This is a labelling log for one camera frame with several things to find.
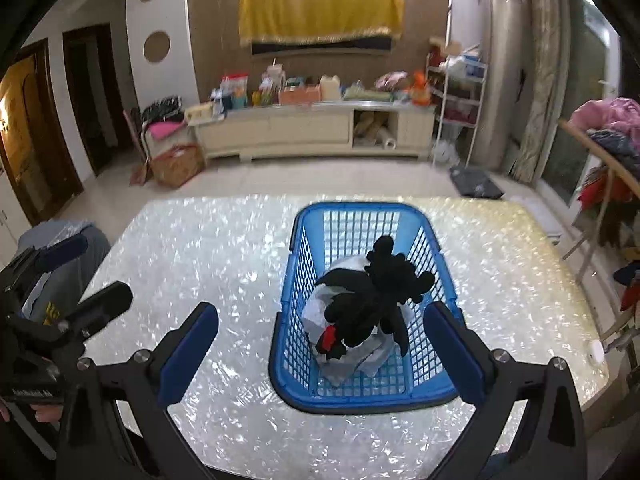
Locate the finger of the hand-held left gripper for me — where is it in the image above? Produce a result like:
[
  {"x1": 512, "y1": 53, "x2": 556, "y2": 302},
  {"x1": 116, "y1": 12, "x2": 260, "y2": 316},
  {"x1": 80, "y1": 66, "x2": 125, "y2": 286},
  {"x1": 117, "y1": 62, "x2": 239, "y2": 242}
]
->
[
  {"x1": 4, "y1": 234, "x2": 90, "y2": 287},
  {"x1": 10, "y1": 281, "x2": 134, "y2": 361}
]

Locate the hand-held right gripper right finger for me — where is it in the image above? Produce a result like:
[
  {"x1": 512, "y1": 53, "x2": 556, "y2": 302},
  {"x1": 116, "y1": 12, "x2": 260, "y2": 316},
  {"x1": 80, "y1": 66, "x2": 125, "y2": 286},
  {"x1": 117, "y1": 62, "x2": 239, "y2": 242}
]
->
[{"x1": 422, "y1": 301, "x2": 588, "y2": 480}]

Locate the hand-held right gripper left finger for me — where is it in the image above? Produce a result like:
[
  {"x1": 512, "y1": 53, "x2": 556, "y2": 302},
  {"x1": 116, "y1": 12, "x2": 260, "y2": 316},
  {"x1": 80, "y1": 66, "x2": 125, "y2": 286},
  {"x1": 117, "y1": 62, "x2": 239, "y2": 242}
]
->
[{"x1": 55, "y1": 301, "x2": 219, "y2": 480}]

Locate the black plush toy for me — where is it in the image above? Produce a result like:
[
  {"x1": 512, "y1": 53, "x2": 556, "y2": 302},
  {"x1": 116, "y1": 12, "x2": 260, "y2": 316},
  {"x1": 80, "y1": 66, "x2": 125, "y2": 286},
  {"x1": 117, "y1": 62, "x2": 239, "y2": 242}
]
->
[{"x1": 322, "y1": 235, "x2": 439, "y2": 362}]

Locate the grey towel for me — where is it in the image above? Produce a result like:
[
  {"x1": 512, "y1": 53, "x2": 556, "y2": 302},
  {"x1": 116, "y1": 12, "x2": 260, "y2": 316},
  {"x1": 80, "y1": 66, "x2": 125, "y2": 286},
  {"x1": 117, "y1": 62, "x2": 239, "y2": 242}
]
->
[{"x1": 300, "y1": 255, "x2": 419, "y2": 386}]

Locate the blue plastic basket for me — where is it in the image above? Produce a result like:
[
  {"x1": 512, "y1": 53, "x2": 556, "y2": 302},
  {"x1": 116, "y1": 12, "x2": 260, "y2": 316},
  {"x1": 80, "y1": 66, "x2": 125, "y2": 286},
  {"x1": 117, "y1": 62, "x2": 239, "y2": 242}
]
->
[{"x1": 268, "y1": 201, "x2": 464, "y2": 415}]

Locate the grey-blue chair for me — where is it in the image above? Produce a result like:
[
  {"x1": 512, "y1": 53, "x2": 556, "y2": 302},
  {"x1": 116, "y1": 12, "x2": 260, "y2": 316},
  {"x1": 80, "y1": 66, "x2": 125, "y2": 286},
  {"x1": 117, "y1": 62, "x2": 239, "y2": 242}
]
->
[{"x1": 16, "y1": 220, "x2": 112, "y2": 332}]

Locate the brown wooden door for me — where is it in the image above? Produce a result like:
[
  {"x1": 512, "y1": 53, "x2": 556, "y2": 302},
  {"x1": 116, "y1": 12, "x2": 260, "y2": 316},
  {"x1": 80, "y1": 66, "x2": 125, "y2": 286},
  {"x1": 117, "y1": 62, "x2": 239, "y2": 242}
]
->
[{"x1": 0, "y1": 40, "x2": 84, "y2": 227}]

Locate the cardboard box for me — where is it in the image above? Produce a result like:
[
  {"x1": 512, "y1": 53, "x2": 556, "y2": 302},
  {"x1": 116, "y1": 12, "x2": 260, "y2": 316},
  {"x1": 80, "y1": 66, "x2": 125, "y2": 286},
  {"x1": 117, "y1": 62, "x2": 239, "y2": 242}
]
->
[{"x1": 130, "y1": 144, "x2": 206, "y2": 190}]

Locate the dark wooden door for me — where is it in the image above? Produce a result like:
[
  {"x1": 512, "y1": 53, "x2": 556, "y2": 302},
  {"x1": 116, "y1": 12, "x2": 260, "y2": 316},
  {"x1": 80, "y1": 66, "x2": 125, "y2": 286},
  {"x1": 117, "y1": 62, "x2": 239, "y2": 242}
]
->
[{"x1": 62, "y1": 22, "x2": 137, "y2": 177}]

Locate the pink cloth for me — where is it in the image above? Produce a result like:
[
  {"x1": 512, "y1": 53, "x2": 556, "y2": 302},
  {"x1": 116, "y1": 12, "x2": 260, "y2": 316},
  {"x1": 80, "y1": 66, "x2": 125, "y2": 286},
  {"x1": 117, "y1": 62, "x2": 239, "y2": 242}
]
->
[{"x1": 150, "y1": 121, "x2": 181, "y2": 141}]

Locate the dark floor mat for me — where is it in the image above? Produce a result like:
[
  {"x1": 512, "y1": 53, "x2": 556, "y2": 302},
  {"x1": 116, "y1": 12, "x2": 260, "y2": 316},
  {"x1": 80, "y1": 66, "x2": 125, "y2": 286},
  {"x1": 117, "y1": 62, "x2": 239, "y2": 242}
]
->
[{"x1": 449, "y1": 166, "x2": 504, "y2": 199}]

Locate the black patterned bag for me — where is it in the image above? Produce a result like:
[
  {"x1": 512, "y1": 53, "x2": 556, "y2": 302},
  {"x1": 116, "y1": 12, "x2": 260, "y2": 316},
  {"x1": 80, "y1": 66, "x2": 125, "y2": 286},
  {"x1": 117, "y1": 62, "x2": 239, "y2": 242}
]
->
[{"x1": 141, "y1": 96, "x2": 182, "y2": 121}]

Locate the white plastic bag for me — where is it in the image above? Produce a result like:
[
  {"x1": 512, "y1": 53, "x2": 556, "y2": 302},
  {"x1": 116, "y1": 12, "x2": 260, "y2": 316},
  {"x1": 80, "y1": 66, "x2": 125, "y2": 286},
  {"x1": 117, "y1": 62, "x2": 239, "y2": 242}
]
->
[{"x1": 434, "y1": 140, "x2": 461, "y2": 167}]

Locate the red and white box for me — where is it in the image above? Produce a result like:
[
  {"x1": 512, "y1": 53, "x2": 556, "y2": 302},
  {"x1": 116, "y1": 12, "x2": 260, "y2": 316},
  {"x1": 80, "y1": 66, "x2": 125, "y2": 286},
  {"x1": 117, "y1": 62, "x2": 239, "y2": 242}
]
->
[{"x1": 221, "y1": 74, "x2": 250, "y2": 109}]

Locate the cream television cabinet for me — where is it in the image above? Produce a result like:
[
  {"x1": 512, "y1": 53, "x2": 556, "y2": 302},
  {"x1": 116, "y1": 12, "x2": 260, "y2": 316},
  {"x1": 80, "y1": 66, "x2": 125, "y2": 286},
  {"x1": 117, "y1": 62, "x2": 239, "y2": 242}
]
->
[{"x1": 192, "y1": 102, "x2": 436, "y2": 162}]

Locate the wooden clothes rack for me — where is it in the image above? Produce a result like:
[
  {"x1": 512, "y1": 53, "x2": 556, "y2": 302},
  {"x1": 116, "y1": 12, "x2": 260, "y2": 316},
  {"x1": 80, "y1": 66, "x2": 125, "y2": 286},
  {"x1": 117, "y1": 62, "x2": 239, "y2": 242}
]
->
[{"x1": 557, "y1": 119, "x2": 640, "y2": 361}]

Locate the white metal rack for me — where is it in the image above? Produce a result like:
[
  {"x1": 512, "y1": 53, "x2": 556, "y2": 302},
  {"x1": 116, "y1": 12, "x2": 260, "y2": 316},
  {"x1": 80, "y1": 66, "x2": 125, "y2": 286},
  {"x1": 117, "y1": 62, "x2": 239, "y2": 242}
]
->
[{"x1": 425, "y1": 50, "x2": 488, "y2": 168}]

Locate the orange bag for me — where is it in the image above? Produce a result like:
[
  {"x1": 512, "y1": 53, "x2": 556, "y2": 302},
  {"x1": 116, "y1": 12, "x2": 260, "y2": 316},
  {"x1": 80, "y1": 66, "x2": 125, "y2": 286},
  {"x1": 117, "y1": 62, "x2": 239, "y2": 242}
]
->
[{"x1": 407, "y1": 71, "x2": 431, "y2": 106}]

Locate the green folded cloth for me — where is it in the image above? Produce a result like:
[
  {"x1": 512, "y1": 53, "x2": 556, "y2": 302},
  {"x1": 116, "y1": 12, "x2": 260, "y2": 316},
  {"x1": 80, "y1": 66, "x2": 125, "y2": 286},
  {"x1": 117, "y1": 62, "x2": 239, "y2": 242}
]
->
[{"x1": 342, "y1": 87, "x2": 394, "y2": 103}]

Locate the pink patterned bag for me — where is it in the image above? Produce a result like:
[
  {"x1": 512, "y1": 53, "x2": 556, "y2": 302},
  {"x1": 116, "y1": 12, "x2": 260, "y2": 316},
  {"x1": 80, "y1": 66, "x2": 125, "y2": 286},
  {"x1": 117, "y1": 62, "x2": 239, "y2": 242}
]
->
[{"x1": 375, "y1": 71, "x2": 409, "y2": 90}]

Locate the patterned curtain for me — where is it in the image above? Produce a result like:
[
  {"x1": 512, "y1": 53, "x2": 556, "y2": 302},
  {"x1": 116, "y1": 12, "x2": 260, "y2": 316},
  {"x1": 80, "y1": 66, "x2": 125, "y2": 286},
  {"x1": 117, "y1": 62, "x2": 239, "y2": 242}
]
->
[{"x1": 510, "y1": 0, "x2": 573, "y2": 183}]

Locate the orange box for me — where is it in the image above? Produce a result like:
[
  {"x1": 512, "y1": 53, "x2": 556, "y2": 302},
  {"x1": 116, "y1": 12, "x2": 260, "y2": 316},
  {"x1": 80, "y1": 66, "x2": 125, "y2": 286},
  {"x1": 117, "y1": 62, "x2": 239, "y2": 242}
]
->
[{"x1": 279, "y1": 85, "x2": 321, "y2": 106}]

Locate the pink jacket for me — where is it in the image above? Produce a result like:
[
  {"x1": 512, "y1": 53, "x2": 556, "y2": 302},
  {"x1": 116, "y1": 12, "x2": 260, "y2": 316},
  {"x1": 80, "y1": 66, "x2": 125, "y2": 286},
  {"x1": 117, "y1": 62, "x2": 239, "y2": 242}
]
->
[{"x1": 570, "y1": 97, "x2": 640, "y2": 134}]

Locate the white standing air conditioner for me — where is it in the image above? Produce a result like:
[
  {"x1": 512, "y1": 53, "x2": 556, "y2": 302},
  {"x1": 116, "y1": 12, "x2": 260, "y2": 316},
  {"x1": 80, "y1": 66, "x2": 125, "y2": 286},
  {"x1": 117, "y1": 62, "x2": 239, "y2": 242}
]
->
[{"x1": 472, "y1": 0, "x2": 532, "y2": 172}]

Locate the yellow cloth covered television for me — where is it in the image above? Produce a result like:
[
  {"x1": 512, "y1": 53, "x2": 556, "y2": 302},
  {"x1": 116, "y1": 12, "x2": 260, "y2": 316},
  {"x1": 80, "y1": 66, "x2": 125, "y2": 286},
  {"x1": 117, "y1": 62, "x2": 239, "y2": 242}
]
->
[{"x1": 238, "y1": 0, "x2": 405, "y2": 58}]

